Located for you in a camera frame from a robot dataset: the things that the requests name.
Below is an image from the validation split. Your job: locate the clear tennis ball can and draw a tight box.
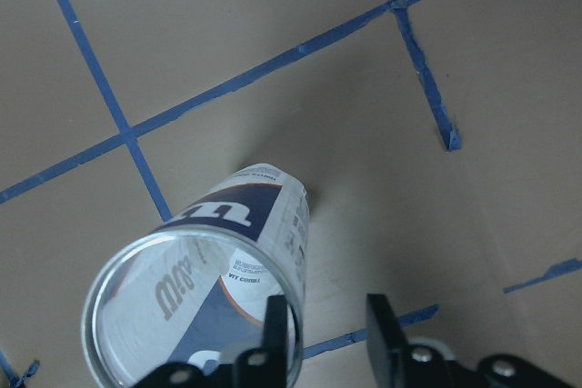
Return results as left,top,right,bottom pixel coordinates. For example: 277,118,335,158
81,163,310,387

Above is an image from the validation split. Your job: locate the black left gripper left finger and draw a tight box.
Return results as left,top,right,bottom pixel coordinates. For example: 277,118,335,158
234,294,288,388

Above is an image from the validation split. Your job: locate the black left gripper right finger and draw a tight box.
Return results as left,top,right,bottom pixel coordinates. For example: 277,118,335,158
366,293,408,387

